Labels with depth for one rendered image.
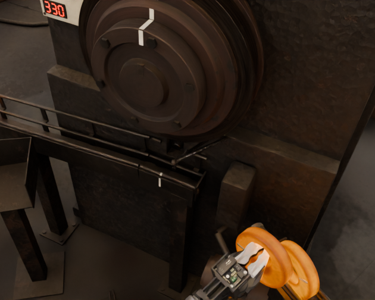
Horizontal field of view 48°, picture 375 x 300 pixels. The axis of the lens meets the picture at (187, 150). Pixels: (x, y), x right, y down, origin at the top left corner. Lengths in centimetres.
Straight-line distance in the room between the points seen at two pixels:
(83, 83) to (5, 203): 46
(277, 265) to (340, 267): 110
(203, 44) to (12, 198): 85
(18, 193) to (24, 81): 159
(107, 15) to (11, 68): 218
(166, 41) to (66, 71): 64
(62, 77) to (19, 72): 164
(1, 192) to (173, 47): 85
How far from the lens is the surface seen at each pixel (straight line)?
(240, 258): 100
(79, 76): 144
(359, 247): 219
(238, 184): 119
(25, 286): 198
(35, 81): 296
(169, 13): 91
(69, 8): 131
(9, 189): 150
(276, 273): 104
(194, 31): 90
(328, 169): 120
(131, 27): 91
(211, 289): 93
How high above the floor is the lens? 170
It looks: 46 degrees down
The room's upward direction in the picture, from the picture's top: 4 degrees clockwise
